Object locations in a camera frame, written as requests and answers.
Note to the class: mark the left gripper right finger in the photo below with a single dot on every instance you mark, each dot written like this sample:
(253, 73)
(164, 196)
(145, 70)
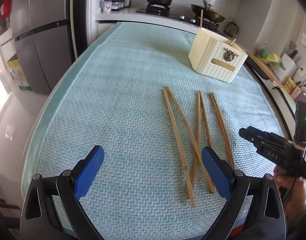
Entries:
(265, 218)

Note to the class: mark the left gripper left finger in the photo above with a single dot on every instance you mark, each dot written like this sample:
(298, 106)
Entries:
(40, 219)

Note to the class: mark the bamboo chopstick six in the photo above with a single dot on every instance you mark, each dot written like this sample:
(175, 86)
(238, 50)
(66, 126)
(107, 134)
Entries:
(224, 129)

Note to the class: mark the bamboo chopstick five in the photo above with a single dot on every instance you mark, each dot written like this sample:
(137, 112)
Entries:
(221, 132)

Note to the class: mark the bamboo chopstick one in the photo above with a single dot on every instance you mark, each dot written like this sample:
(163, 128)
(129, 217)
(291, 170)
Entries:
(180, 148)

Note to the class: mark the bamboo chopstick four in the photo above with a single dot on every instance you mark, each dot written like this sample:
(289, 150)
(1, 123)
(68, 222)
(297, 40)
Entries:
(204, 114)

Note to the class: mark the bamboo chopstick three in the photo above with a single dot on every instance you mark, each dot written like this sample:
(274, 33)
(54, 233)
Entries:
(197, 137)

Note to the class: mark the bamboo chopstick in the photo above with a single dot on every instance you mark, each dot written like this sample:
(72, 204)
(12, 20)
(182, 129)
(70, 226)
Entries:
(201, 18)

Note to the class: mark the person right hand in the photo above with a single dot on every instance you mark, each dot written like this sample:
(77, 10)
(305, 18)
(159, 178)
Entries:
(296, 205)

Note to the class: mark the wooden cutting board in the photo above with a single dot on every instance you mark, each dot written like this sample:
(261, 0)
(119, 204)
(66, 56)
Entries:
(265, 69)

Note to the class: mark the white knife block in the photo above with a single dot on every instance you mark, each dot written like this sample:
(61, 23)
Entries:
(290, 67)

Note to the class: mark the yellow green sponge bag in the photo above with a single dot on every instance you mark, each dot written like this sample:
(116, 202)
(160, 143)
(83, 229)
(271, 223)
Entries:
(272, 60)

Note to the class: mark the cream utensil holder box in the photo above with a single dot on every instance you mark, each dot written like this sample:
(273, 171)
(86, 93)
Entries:
(215, 56)

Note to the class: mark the dark glass kettle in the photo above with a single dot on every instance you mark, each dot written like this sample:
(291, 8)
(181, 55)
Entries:
(231, 29)

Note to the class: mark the teal woven table mat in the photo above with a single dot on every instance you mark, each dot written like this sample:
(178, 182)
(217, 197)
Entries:
(113, 97)

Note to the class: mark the black wok with lid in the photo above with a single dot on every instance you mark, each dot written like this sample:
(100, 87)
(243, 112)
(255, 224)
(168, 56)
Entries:
(207, 12)

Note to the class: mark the black gas stove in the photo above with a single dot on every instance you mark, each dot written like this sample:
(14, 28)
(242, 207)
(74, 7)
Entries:
(166, 12)

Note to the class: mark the grey refrigerator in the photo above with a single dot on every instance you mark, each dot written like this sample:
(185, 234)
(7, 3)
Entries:
(43, 41)

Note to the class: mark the spice jar rack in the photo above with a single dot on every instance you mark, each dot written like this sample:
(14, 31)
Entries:
(113, 5)

